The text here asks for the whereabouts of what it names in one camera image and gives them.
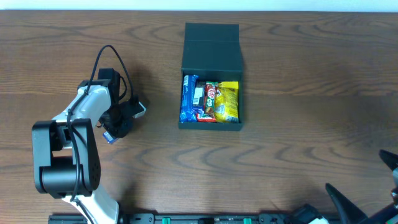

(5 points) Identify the dark blue chocolate bar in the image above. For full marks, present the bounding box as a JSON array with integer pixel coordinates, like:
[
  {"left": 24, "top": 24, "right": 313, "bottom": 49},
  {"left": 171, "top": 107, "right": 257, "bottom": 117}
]
[{"left": 192, "top": 82, "right": 206, "bottom": 114}]

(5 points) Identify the red snack packet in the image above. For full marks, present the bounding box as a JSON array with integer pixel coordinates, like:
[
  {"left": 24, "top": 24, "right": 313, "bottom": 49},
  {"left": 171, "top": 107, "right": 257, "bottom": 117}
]
[{"left": 197, "top": 113, "right": 216, "bottom": 123}]

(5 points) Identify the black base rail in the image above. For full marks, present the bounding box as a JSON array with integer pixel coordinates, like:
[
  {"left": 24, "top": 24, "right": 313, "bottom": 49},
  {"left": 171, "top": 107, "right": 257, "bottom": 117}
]
[{"left": 47, "top": 203, "right": 364, "bottom": 224}]

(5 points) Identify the black gift box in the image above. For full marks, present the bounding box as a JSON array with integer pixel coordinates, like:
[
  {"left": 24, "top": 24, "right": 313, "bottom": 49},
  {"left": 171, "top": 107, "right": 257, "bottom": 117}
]
[{"left": 178, "top": 23, "right": 244, "bottom": 131}]

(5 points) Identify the blue biscuit bar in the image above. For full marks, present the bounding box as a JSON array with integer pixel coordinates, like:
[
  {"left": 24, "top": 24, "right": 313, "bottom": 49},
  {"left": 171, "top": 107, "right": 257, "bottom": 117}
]
[{"left": 180, "top": 75, "right": 198, "bottom": 123}]

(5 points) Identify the small blue candy box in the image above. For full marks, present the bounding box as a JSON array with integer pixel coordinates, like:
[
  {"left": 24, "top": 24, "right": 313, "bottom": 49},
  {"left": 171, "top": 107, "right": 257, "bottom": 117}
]
[{"left": 103, "top": 131, "right": 118, "bottom": 144}]

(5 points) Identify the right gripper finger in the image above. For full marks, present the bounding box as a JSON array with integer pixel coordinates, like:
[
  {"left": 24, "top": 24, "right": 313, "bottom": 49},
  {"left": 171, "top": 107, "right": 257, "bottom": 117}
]
[
  {"left": 379, "top": 149, "right": 398, "bottom": 171},
  {"left": 325, "top": 183, "right": 368, "bottom": 224}
]

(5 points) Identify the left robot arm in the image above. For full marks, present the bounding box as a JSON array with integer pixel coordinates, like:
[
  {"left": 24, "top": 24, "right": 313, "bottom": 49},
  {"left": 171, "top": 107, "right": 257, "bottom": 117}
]
[{"left": 32, "top": 68, "right": 146, "bottom": 223}]

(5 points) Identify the yellow snack packet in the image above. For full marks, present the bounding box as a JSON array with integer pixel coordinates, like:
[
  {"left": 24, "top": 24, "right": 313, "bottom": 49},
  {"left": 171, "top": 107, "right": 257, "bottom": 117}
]
[{"left": 215, "top": 82, "right": 239, "bottom": 123}]

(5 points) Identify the red green KitKat Milo bar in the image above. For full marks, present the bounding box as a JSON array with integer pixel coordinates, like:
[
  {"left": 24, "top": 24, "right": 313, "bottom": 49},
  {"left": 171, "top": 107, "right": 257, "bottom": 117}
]
[{"left": 205, "top": 82, "right": 218, "bottom": 122}]

